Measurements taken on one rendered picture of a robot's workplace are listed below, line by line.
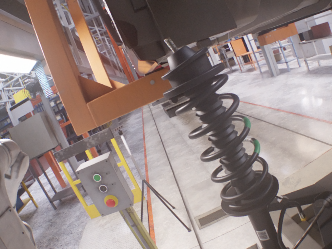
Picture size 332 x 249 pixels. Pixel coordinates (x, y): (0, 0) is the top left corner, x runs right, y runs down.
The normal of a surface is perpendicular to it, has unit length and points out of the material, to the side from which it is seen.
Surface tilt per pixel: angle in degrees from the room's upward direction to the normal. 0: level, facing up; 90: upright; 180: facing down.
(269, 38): 90
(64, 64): 90
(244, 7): 126
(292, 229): 0
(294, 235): 0
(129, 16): 97
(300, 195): 3
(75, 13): 90
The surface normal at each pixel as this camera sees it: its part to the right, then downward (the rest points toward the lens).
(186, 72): -0.20, 0.31
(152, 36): 0.10, 0.17
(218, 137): -0.58, -0.29
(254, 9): 0.34, 0.74
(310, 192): -0.34, -0.91
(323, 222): -0.54, -0.82
